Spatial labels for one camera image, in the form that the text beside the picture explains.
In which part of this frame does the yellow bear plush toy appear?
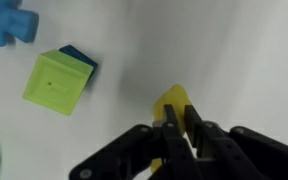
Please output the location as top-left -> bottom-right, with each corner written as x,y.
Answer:
151,84 -> 192,174

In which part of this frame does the dark blue cube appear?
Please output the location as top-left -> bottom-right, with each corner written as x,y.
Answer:
58,44 -> 99,83

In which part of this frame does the lime green cube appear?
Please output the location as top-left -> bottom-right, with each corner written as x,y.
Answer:
21,48 -> 94,117

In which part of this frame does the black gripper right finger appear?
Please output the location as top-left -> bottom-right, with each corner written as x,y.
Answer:
184,104 -> 288,180

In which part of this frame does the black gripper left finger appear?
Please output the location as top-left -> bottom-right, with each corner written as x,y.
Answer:
68,104 -> 202,180

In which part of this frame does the light blue knobbed block toy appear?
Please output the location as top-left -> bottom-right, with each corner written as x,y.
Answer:
0,0 -> 40,47

